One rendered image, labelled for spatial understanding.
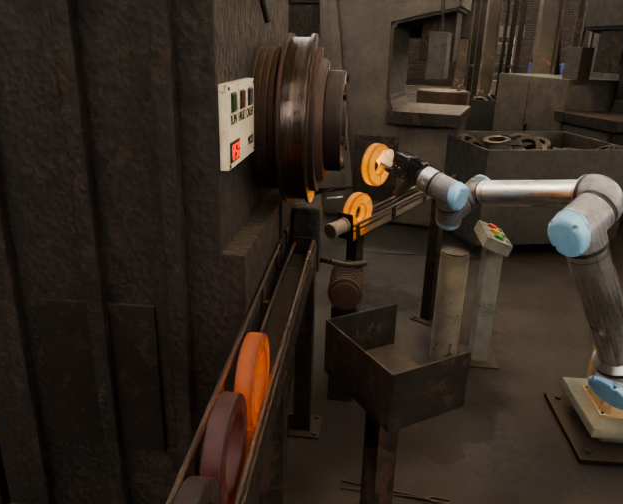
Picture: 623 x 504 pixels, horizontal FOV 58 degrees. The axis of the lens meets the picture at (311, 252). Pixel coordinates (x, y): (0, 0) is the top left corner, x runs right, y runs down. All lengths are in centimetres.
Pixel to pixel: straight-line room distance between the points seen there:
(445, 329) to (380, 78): 231
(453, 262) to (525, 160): 154
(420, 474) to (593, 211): 100
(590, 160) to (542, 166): 32
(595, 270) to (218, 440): 115
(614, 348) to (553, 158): 217
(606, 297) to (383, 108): 287
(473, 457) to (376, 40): 305
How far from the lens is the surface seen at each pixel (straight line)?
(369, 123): 436
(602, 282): 173
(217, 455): 90
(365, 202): 223
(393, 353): 144
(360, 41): 436
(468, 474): 207
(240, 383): 104
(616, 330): 185
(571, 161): 397
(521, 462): 217
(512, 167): 378
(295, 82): 147
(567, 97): 540
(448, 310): 248
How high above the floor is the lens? 132
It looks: 20 degrees down
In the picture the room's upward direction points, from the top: 2 degrees clockwise
